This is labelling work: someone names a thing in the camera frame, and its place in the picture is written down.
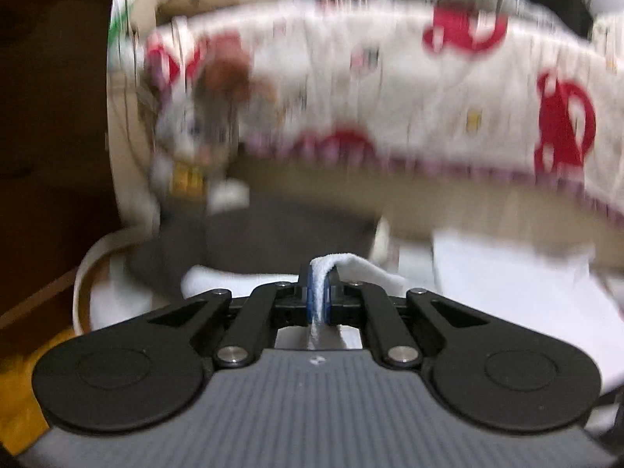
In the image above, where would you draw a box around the grey plush rabbit toy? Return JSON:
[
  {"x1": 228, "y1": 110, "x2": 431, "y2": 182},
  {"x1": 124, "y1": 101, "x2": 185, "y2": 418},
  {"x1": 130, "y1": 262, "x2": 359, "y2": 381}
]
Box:
[{"x1": 146, "y1": 34, "x2": 254, "y2": 215}]

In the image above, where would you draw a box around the white quilt with red print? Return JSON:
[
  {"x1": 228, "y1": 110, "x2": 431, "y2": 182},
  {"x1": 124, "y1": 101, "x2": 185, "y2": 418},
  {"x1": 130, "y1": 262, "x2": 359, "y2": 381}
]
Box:
[{"x1": 144, "y1": 0, "x2": 624, "y2": 227}]

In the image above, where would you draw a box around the green and white plastic bag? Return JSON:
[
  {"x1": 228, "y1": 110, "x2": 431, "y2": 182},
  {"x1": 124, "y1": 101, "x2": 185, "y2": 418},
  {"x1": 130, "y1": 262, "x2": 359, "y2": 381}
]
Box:
[{"x1": 108, "y1": 2, "x2": 142, "y2": 66}]

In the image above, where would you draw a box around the white t-shirt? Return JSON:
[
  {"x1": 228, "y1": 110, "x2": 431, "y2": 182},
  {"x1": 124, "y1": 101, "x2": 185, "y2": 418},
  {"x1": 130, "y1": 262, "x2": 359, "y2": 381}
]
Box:
[{"x1": 90, "y1": 231, "x2": 624, "y2": 395}]

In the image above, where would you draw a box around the dark wooden drawer cabinet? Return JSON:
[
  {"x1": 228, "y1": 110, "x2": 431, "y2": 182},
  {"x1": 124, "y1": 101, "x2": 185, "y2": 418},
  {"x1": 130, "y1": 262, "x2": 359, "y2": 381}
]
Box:
[{"x1": 0, "y1": 0, "x2": 122, "y2": 317}]

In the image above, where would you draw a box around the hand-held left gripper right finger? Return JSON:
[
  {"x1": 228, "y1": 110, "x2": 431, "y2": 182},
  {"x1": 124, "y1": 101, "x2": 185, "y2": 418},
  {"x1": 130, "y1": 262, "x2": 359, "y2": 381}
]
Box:
[{"x1": 323, "y1": 266, "x2": 492, "y2": 370}]

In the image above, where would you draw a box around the dark grey knit sweater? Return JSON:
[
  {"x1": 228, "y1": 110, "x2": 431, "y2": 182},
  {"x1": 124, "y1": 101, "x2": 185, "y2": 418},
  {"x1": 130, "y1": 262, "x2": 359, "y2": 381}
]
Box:
[{"x1": 128, "y1": 190, "x2": 386, "y2": 288}]

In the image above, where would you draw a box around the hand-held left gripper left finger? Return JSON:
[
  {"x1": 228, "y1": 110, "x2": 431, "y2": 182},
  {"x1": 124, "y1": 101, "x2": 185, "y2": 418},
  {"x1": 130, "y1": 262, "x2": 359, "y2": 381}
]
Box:
[{"x1": 146, "y1": 262, "x2": 314, "y2": 370}]

